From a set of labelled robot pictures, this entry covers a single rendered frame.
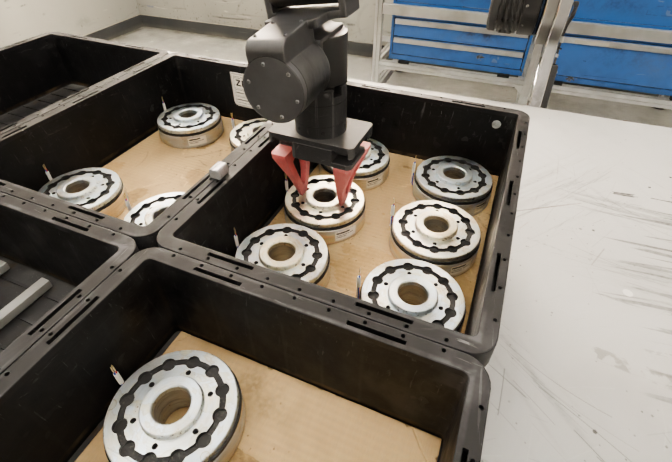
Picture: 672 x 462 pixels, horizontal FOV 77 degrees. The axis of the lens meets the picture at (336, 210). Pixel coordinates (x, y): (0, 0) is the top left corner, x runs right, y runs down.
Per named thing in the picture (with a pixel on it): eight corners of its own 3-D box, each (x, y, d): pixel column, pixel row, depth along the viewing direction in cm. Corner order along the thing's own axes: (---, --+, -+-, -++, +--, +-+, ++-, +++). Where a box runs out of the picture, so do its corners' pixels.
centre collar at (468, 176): (436, 163, 59) (437, 160, 59) (472, 168, 58) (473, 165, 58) (433, 183, 56) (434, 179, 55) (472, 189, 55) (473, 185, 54)
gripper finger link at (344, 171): (349, 224, 49) (350, 155, 43) (294, 209, 51) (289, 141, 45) (369, 192, 54) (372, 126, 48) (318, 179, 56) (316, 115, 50)
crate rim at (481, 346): (328, 91, 67) (327, 77, 66) (525, 127, 58) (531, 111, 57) (153, 260, 39) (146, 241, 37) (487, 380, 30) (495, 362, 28)
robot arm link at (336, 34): (356, 13, 41) (303, 7, 42) (330, 33, 36) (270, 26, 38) (354, 82, 45) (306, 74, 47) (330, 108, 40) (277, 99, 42)
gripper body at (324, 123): (352, 165, 44) (353, 99, 39) (268, 145, 47) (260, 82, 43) (373, 137, 49) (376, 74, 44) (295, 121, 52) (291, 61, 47)
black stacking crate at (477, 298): (329, 144, 73) (328, 81, 66) (506, 183, 64) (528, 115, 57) (181, 321, 45) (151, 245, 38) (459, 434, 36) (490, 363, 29)
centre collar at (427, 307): (392, 273, 44) (392, 269, 43) (440, 283, 43) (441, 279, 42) (383, 310, 40) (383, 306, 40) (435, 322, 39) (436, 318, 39)
